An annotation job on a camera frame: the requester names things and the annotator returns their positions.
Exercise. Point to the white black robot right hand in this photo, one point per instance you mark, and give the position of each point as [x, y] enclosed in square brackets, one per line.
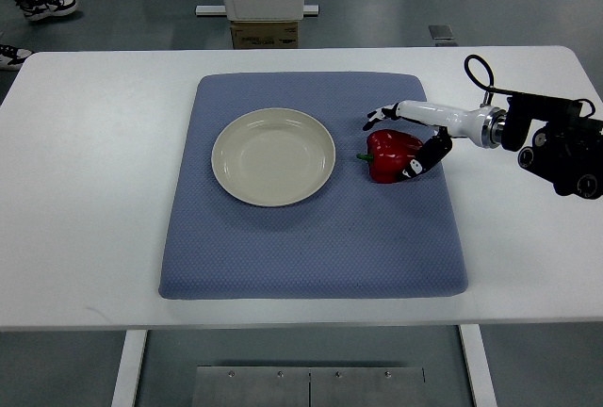
[438, 117]

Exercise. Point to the red bell pepper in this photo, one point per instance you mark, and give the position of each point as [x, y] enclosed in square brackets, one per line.
[389, 153]

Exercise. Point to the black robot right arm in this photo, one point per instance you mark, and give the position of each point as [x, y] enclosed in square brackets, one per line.
[556, 139]

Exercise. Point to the small grey floor plate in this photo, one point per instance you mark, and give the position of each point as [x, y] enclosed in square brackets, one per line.
[441, 32]

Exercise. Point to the cream round plate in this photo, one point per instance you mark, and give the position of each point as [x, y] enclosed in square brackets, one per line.
[273, 157]

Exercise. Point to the metal floor plate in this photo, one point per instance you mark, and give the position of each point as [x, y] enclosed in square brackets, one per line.
[309, 386]

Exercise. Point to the blue grey textured mat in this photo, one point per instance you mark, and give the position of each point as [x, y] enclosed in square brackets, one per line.
[353, 239]

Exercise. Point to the white right table leg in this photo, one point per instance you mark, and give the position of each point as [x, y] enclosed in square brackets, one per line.
[478, 371]

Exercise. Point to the white table leg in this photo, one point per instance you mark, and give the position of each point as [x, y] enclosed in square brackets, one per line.
[478, 371]
[127, 381]

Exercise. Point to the brown cardboard box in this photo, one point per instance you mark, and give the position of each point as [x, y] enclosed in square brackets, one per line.
[265, 35]

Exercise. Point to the white left table leg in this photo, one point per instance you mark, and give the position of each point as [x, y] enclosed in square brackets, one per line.
[127, 381]

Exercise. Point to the black white sneaker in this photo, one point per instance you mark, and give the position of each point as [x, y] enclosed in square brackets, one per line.
[37, 10]
[12, 58]

